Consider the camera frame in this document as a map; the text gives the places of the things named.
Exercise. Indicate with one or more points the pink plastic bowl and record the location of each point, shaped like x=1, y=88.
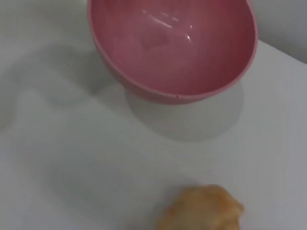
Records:
x=172, y=60

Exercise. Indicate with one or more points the orange ridged bread loaf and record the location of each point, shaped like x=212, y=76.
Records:
x=201, y=208

